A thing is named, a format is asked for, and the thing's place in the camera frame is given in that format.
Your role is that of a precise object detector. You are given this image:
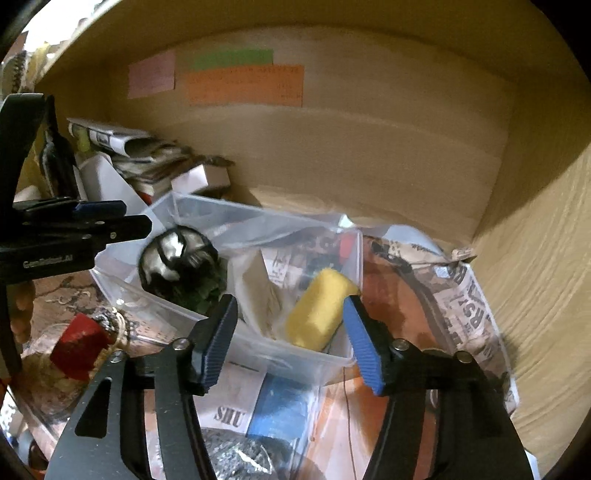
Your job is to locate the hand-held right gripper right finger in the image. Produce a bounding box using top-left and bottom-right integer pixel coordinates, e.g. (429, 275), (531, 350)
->
(342, 295), (548, 480)

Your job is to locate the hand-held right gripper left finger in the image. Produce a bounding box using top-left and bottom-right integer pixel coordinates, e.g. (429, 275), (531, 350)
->
(45, 294), (239, 480)

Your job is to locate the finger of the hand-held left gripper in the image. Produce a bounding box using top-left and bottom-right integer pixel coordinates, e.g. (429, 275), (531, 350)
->
(69, 214), (153, 243)
(14, 198), (127, 222)

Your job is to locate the yellow sponge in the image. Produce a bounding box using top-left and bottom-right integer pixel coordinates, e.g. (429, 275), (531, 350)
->
(285, 269), (360, 352)

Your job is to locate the clear plastic container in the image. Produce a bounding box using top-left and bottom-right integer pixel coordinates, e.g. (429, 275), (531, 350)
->
(90, 191), (363, 387)

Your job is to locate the green soft toy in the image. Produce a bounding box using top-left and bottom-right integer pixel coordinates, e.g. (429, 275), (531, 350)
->
(178, 261), (232, 315)

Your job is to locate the black and white soft ball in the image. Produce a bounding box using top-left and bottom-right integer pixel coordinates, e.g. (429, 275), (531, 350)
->
(139, 225), (221, 297)

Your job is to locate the white folded paper box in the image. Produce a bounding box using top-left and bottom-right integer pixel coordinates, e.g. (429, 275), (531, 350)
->
(75, 154), (145, 214)

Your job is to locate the brown patterned cloth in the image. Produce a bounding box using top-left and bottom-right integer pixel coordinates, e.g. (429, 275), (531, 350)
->
(13, 271), (112, 333)

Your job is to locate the beige crumpled paper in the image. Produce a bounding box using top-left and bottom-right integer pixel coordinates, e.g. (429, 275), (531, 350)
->
(228, 251), (297, 340)

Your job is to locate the stack of folded newspapers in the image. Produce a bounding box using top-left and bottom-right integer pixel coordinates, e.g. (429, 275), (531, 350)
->
(68, 117), (195, 197)

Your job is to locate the blue card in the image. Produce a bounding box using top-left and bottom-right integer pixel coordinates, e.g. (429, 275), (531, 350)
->
(246, 373), (311, 440)

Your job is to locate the small white cardboard box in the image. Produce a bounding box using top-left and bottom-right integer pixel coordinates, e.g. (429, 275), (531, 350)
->
(170, 163), (232, 195)

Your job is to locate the red block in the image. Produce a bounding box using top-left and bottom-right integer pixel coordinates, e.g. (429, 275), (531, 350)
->
(49, 312), (114, 382)

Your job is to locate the newspaper shelf liner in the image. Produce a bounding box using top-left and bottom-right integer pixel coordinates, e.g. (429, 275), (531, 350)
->
(145, 225), (522, 480)

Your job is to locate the pink paper note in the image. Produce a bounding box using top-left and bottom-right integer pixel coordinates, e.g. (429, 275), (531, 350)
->
(127, 50), (177, 99)

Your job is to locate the orange paper note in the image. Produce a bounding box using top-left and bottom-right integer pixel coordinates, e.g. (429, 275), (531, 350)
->
(187, 64), (305, 108)

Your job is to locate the green paper note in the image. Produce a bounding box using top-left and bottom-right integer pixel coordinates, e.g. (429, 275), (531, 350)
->
(192, 48), (274, 71)

